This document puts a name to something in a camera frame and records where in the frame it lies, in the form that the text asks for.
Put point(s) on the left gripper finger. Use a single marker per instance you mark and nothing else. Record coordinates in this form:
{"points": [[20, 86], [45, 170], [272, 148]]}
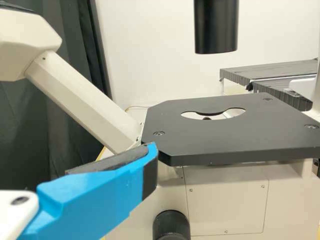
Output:
{"points": [[100, 195]]}

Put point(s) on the cream microscope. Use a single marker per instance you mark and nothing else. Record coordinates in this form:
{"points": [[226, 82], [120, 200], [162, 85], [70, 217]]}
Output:
{"points": [[225, 135]]}

